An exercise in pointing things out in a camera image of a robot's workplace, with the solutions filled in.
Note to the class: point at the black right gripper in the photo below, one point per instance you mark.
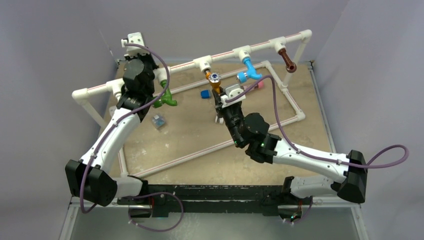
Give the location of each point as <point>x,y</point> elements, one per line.
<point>219,109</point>

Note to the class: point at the orange faucet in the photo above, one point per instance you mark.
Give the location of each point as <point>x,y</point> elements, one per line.
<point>214,80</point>

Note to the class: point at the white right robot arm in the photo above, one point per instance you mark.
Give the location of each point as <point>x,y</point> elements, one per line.
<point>340,174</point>

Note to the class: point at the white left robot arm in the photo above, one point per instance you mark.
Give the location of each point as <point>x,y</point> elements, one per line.
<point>88,178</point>

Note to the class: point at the small blue cap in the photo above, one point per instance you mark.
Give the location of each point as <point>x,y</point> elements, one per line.
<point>205,94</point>

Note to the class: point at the blue faucet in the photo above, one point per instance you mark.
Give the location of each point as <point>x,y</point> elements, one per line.
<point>250,72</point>

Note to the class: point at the brown pink-capped tube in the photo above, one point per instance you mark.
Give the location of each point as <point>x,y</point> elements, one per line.
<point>258,86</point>

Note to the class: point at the green faucet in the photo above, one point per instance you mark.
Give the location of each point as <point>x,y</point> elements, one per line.
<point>166,98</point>

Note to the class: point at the clear blue plastic packet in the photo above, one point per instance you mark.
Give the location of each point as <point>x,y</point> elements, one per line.
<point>158,121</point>

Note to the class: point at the brown faucet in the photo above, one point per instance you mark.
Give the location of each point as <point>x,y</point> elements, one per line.
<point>290,65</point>

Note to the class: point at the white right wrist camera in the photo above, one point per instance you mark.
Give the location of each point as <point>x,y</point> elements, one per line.
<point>230,93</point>

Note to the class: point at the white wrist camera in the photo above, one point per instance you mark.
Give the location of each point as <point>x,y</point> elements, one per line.
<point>131,44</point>
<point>230,93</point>

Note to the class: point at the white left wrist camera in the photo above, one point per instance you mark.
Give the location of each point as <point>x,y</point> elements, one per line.
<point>131,44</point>

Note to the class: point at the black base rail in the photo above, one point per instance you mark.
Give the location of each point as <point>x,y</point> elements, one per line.
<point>159,200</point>

